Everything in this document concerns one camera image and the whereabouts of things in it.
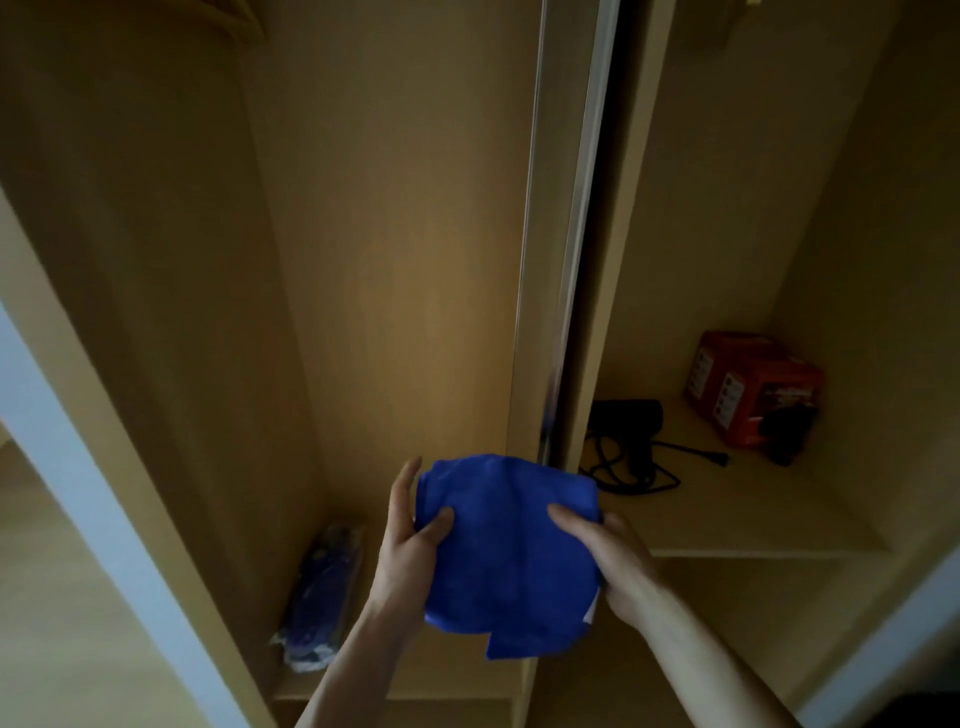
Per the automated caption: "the person's right hand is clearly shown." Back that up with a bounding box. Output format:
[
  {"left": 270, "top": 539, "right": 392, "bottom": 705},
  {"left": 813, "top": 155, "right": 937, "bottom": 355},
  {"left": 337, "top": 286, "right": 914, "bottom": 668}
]
[{"left": 547, "top": 502, "right": 665, "bottom": 631}]

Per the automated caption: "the blue packet in plastic wrap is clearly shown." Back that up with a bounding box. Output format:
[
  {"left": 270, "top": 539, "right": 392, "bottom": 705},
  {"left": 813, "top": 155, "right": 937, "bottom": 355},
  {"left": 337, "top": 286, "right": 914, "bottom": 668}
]
[{"left": 269, "top": 522, "right": 367, "bottom": 674}]

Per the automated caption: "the person's left hand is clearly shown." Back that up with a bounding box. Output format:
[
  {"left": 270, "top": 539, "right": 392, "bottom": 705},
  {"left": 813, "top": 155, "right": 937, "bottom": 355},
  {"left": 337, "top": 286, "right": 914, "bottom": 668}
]
[{"left": 365, "top": 455, "right": 456, "bottom": 639}]

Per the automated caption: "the small black pouch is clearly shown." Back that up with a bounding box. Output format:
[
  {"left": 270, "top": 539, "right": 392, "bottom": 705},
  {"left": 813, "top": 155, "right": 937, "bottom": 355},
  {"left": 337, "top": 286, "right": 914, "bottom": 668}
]
[{"left": 758, "top": 403, "right": 819, "bottom": 468}]

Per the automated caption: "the wooden wardrobe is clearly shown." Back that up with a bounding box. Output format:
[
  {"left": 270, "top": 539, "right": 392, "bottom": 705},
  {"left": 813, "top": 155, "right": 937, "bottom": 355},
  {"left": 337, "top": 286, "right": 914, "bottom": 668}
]
[{"left": 0, "top": 0, "right": 960, "bottom": 728}]

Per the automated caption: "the person's right forearm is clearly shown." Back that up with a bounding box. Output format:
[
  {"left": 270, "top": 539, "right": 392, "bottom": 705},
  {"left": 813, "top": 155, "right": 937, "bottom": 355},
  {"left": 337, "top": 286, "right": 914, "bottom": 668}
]
[{"left": 629, "top": 581, "right": 800, "bottom": 728}]

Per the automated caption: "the red box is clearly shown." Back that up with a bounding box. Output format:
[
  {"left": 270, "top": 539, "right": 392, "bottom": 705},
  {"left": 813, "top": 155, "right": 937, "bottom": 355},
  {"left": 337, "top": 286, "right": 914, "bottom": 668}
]
[
  {"left": 682, "top": 331, "right": 789, "bottom": 410},
  {"left": 712, "top": 356, "right": 825, "bottom": 451}
]

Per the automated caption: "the blue microfibre cloth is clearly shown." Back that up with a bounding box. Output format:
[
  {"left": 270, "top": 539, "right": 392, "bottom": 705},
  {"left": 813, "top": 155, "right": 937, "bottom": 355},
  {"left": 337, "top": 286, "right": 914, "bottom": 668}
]
[{"left": 414, "top": 453, "right": 605, "bottom": 661}]

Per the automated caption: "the tall framed mirror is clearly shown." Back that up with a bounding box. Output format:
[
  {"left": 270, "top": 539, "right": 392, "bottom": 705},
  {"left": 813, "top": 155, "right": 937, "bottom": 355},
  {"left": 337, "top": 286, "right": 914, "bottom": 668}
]
[{"left": 506, "top": 0, "right": 624, "bottom": 468}]

